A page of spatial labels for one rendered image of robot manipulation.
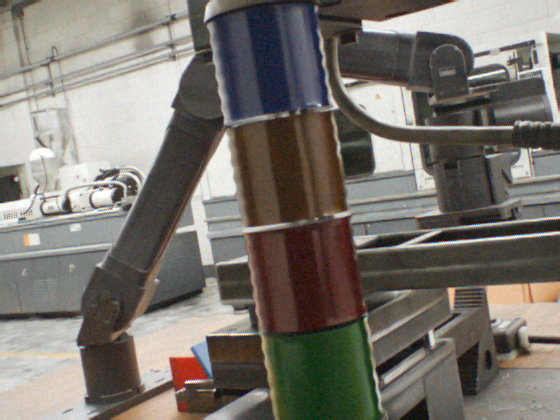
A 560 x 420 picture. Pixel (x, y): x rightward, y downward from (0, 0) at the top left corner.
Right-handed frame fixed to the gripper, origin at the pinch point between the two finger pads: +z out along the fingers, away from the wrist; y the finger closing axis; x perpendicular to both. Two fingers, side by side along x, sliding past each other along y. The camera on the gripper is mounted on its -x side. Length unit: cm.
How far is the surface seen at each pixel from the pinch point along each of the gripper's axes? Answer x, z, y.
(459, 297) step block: 9.5, -1.3, -1.3
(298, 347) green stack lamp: 63, -11, -18
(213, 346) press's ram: 43.6, -6.1, 2.2
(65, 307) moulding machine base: -445, 77, 595
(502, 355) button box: 3.4, 6.4, -2.4
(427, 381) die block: 31.9, 0.1, -7.1
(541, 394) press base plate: 13.8, 7.1, -9.1
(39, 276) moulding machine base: -447, 44, 627
